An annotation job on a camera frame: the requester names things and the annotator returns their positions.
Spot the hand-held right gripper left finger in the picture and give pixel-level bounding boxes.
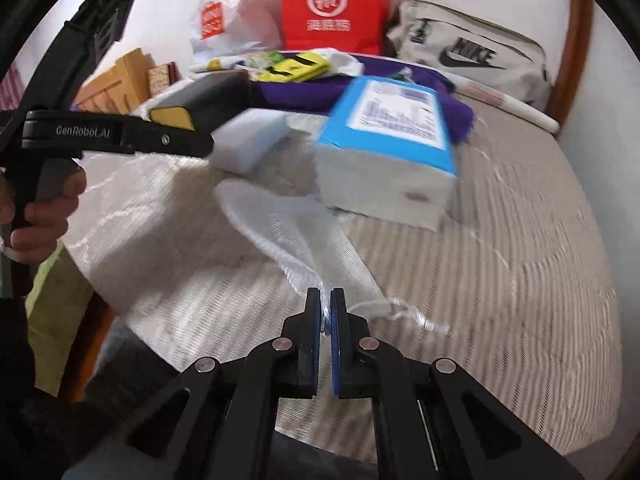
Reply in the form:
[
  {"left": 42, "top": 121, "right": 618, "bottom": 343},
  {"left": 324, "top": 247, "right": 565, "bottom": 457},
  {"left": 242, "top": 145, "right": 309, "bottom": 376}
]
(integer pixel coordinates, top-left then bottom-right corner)
[{"left": 60, "top": 287, "right": 322, "bottom": 480}]

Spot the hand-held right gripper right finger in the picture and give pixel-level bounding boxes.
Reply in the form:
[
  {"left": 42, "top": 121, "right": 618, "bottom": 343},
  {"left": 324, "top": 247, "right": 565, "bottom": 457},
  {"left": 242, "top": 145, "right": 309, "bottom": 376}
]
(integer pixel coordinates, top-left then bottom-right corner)
[{"left": 330, "top": 287, "right": 584, "bottom": 480}]

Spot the white mesh bag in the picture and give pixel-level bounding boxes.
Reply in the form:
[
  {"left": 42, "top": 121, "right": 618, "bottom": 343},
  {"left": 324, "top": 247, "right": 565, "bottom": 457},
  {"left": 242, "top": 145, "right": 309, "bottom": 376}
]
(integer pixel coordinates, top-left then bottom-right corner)
[{"left": 215, "top": 179, "right": 451, "bottom": 337}]

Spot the white sponge block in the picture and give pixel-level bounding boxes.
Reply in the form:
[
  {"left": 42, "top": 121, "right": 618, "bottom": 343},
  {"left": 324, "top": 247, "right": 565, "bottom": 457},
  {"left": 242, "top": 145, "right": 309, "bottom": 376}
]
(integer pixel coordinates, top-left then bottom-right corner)
[{"left": 209, "top": 109, "right": 292, "bottom": 173}]

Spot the green white tissue pack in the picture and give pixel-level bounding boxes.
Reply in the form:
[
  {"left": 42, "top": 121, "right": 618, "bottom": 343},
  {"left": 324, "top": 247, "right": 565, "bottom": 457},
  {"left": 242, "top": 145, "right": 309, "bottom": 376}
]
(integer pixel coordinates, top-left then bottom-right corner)
[{"left": 247, "top": 51, "right": 283, "bottom": 81}]

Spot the white tissue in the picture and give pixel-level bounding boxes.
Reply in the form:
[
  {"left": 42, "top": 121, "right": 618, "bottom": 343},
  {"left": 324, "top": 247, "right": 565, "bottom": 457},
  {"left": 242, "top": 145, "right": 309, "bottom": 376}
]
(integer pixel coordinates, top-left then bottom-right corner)
[{"left": 320, "top": 47, "right": 363, "bottom": 78}]

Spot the person's left forearm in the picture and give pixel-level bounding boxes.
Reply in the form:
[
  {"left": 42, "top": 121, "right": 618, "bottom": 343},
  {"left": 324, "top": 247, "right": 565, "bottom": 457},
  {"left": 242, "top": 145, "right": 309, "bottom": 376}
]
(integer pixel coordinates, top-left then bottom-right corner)
[{"left": 24, "top": 240, "right": 97, "bottom": 397}]

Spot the person's left hand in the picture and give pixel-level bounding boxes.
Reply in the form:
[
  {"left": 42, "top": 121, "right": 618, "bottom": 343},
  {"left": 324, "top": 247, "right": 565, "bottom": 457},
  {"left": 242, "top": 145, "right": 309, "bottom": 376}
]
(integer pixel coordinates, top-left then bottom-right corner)
[{"left": 0, "top": 170, "right": 87, "bottom": 265}]

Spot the wooden bedside furniture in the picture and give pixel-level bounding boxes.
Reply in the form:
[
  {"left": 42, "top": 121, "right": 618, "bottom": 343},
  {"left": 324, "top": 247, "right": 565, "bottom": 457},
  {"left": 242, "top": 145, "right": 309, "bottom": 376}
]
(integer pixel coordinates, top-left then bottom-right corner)
[{"left": 70, "top": 47, "right": 151, "bottom": 113}]

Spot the red striped cloth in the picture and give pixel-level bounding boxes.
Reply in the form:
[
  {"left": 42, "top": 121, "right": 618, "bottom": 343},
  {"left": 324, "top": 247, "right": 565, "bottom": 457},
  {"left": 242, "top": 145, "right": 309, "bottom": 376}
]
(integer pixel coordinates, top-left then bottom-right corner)
[{"left": 0, "top": 67, "right": 27, "bottom": 111}]

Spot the patterned box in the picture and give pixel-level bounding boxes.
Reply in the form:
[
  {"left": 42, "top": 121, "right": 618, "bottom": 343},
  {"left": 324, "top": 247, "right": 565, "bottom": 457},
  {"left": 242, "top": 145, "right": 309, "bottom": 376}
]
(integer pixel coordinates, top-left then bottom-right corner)
[{"left": 147, "top": 61, "right": 181, "bottom": 95}]

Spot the black yellow sponge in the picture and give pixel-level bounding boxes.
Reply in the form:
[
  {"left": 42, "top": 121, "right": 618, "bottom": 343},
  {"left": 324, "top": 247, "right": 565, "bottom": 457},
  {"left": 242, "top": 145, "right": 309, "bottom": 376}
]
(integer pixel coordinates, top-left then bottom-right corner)
[{"left": 149, "top": 71, "right": 252, "bottom": 133}]

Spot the white plastic shopping bag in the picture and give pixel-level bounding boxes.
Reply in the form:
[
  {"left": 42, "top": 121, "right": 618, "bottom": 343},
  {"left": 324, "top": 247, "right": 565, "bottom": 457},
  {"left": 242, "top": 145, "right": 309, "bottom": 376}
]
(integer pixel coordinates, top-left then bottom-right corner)
[{"left": 189, "top": 0, "right": 286, "bottom": 66}]

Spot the blue white cardboard box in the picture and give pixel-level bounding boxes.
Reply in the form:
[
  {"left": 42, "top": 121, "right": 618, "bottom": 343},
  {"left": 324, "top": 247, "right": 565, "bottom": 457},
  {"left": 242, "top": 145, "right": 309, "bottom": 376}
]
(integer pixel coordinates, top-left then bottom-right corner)
[{"left": 314, "top": 76, "right": 460, "bottom": 231}]

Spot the purple towel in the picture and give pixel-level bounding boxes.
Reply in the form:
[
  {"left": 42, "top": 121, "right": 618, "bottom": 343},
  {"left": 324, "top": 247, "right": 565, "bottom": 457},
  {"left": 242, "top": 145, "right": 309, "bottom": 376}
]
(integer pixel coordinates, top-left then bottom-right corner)
[{"left": 249, "top": 52, "right": 476, "bottom": 143}]

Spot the yellow black packet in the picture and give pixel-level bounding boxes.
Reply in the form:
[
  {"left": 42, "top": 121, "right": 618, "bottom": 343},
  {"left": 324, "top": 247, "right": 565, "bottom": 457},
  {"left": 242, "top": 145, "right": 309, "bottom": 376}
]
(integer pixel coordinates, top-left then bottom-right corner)
[{"left": 260, "top": 52, "right": 332, "bottom": 83}]

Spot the person's dark clothing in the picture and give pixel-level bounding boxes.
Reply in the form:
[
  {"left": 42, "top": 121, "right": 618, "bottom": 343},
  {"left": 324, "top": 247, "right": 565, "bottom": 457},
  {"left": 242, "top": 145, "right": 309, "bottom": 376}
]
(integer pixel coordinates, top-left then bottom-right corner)
[{"left": 0, "top": 260, "right": 201, "bottom": 480}]

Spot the red paper bag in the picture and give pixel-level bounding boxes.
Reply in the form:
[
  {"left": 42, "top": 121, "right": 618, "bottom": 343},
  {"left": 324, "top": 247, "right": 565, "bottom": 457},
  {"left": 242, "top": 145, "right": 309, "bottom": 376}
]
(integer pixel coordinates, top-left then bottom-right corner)
[{"left": 277, "top": 0, "right": 391, "bottom": 56}]

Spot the grey sling bag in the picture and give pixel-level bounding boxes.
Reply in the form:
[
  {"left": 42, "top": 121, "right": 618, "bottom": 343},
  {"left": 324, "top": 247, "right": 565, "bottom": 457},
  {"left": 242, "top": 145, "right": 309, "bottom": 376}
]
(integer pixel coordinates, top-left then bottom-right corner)
[{"left": 385, "top": 0, "right": 551, "bottom": 111}]

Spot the brown wooden headboard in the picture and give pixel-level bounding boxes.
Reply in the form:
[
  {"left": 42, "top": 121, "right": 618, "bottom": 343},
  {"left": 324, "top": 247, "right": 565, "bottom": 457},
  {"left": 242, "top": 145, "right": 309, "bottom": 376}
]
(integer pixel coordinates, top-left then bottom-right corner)
[{"left": 547, "top": 0, "right": 596, "bottom": 136}]

